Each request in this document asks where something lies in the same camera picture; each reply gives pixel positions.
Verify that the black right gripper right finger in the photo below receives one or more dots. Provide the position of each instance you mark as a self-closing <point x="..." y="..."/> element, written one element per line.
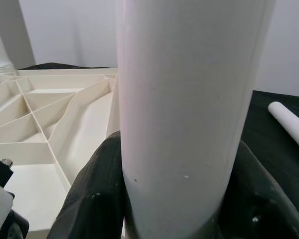
<point x="259" y="204"/>

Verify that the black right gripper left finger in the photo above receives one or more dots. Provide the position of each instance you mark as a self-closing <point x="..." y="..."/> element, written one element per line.
<point x="94" y="194"/>

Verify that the white plastic children table top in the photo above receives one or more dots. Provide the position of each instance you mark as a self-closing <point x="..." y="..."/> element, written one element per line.
<point x="40" y="139"/>

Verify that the black tablecloth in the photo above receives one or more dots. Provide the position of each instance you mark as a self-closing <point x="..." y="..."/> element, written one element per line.
<point x="276" y="139"/>

